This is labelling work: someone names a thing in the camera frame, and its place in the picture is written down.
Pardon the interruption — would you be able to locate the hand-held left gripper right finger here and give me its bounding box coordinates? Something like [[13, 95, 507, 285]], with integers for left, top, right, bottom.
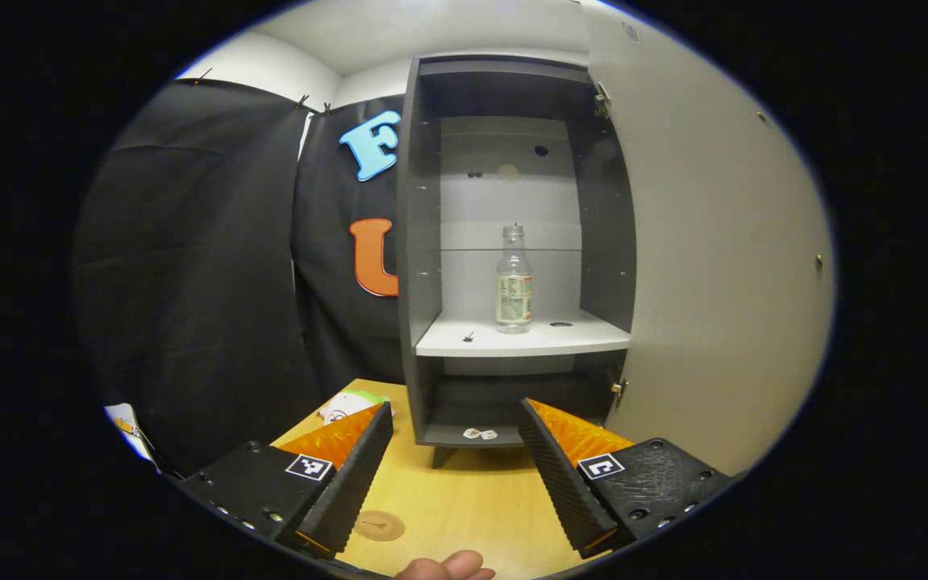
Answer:
[[519, 397, 735, 559]]

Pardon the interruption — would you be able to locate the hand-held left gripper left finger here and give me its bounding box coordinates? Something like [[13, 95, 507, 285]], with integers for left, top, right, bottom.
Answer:
[[178, 401, 395, 561]]

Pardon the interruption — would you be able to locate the round brown coaster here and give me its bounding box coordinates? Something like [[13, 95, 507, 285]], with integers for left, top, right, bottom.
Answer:
[[353, 511, 406, 542]]

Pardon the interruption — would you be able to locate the clear plastic bottle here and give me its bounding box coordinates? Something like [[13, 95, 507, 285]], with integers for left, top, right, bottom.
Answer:
[[495, 224, 534, 335]]

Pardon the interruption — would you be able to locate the grey cabinet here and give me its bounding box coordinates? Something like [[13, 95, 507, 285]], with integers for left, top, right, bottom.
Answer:
[[396, 55, 638, 468]]

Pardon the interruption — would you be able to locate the white cabinet shelf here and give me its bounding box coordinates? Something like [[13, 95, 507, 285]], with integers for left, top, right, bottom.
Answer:
[[416, 310, 632, 358]]

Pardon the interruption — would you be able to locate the pink plush toy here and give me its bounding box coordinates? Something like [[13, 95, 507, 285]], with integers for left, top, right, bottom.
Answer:
[[317, 389, 392, 426]]

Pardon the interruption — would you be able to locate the cluttered white side desk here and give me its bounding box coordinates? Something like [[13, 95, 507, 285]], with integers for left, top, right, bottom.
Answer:
[[106, 403, 160, 470]]

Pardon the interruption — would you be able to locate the black backdrop cloth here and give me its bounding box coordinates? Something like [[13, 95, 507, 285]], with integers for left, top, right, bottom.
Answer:
[[73, 78, 408, 476]]

